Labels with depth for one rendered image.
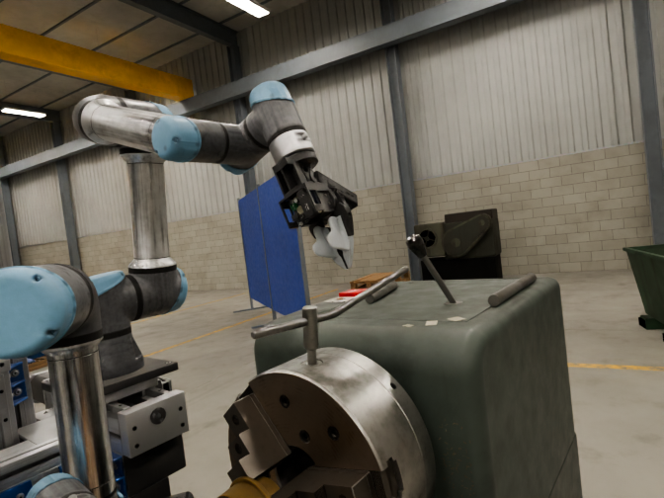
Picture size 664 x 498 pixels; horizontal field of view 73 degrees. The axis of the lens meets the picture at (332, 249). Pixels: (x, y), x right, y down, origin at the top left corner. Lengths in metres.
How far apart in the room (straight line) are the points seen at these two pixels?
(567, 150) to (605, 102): 1.08
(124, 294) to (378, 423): 0.72
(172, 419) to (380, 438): 0.57
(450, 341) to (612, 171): 9.80
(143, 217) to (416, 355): 0.76
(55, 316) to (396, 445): 0.48
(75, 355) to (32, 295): 0.19
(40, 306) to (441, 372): 0.55
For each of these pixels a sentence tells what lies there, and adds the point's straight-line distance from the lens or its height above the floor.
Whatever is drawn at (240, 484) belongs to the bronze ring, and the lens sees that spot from 0.66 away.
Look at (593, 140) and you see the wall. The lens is 10.55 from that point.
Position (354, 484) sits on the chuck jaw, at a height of 1.12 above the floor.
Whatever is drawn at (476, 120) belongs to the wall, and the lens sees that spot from 10.86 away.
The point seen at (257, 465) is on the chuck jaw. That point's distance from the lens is 0.68.
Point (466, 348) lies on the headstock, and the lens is 0.69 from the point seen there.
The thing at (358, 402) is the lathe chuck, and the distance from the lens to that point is 0.63.
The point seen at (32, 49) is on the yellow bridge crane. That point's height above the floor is 6.16.
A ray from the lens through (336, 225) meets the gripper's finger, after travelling 0.77.
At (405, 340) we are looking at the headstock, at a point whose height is 1.24.
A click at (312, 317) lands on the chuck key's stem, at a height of 1.31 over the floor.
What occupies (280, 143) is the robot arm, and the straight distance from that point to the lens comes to 0.80.
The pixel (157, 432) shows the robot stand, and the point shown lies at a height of 1.06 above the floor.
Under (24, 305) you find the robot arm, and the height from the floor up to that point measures 1.38.
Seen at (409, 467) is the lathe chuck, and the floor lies 1.10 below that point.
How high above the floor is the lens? 1.43
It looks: 2 degrees down
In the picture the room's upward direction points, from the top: 7 degrees counter-clockwise
